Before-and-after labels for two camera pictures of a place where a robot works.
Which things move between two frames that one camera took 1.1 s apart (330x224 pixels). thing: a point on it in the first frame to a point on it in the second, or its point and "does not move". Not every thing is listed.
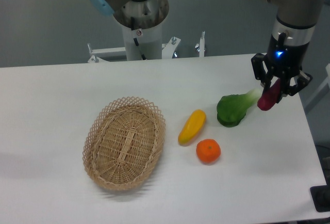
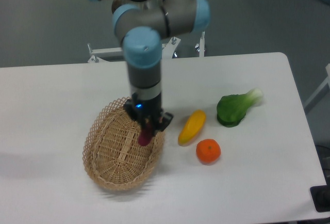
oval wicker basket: (123, 143) does not move
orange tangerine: (208, 150) does not move
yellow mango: (192, 126) does not move
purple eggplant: (269, 96) to (146, 135)
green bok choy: (231, 109) does not move
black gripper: (284, 60) to (149, 111)
